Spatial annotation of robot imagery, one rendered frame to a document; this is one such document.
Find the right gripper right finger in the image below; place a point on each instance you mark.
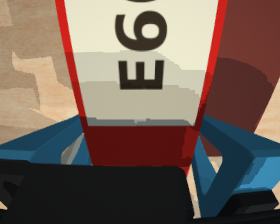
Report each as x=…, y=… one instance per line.
x=250, y=163

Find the dark brown low platform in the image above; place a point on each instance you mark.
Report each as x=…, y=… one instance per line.
x=247, y=69

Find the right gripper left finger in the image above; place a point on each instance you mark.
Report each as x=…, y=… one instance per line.
x=47, y=144

